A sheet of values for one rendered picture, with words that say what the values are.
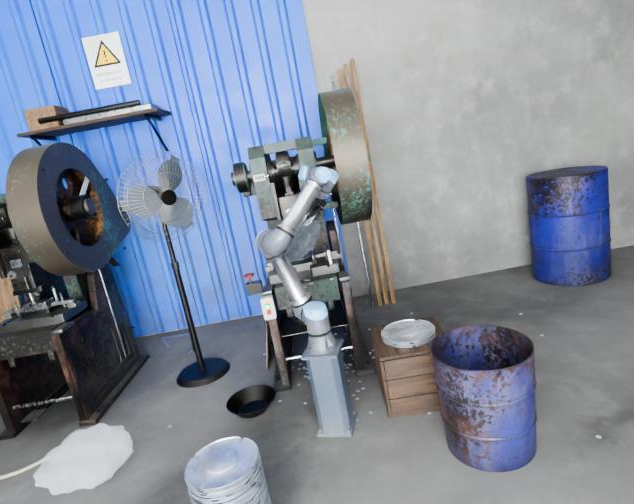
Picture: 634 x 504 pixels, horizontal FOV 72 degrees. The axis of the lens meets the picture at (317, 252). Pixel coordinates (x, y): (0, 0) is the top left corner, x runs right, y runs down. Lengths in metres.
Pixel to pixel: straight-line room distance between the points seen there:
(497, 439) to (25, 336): 2.72
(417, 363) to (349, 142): 1.21
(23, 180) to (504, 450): 2.72
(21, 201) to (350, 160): 1.80
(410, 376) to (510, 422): 0.57
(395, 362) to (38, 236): 2.05
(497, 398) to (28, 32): 4.26
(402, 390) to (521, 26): 3.27
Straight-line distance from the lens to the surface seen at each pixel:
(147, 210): 2.91
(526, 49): 4.51
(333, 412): 2.34
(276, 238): 2.02
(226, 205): 4.01
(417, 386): 2.40
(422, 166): 4.12
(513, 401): 1.97
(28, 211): 2.85
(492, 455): 2.10
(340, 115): 2.50
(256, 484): 1.90
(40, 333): 3.25
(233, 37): 4.05
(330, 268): 2.77
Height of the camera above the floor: 1.41
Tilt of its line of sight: 13 degrees down
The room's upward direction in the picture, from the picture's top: 11 degrees counter-clockwise
